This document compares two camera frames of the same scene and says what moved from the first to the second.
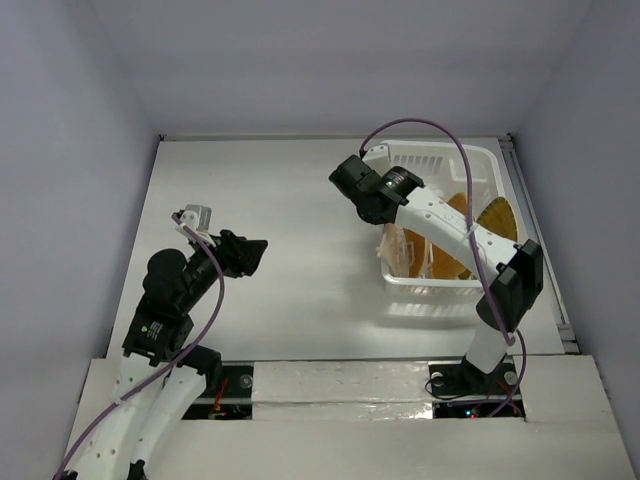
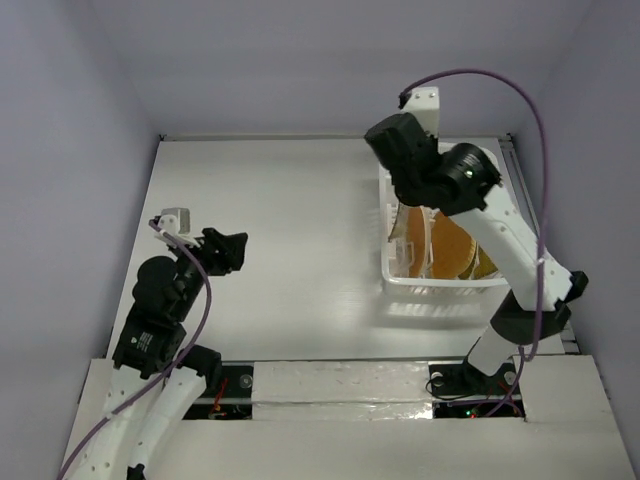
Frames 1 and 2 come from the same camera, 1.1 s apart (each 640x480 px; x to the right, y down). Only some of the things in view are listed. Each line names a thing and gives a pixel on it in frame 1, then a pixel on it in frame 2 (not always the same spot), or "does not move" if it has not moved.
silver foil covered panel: [341, 391] does not move
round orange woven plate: [418, 244] does not move
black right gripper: [345, 175] → [400, 167]
